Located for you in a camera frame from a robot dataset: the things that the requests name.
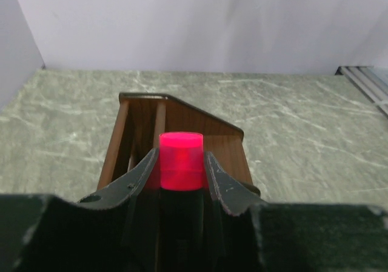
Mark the aluminium frame rail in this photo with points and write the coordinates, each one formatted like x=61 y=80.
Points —
x=371 y=81

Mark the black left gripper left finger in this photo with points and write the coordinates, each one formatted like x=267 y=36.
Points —
x=122 y=189

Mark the pink highlighter marker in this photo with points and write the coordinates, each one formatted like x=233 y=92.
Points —
x=181 y=156

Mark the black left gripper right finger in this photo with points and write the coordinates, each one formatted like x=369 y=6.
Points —
x=233 y=197

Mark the brown wooden desk organizer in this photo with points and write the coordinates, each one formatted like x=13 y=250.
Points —
x=150 y=120

